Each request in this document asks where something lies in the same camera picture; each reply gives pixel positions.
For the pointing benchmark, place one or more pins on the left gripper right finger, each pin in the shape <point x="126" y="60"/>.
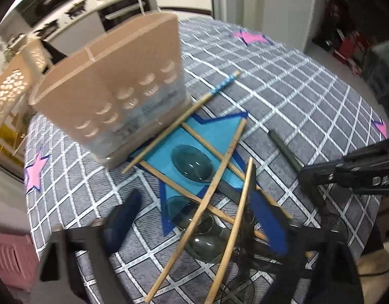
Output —
<point x="270" y="242"/>

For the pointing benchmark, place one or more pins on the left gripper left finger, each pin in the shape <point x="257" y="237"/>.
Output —
<point x="58" y="279"/>

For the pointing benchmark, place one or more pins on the dark plastic utensil handle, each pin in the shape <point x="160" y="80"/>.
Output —
<point x="287" y="154"/>

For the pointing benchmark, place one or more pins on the smoky plastic spoon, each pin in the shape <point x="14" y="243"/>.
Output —
<point x="181" y="211"/>
<point x="206" y="248"/>
<point x="197" y="166"/>
<point x="238" y="291"/>

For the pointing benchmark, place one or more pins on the grey checked tablecloth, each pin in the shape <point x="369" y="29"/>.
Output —
<point x="317" y="114"/>

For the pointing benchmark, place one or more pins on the beige utensil holder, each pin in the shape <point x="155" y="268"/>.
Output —
<point x="119" y="90"/>

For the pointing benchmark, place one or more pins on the beige perforated storage rack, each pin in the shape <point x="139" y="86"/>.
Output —
<point x="21" y="74"/>

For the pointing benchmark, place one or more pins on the built-in black oven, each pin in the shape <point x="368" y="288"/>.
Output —
<point x="118" y="12"/>

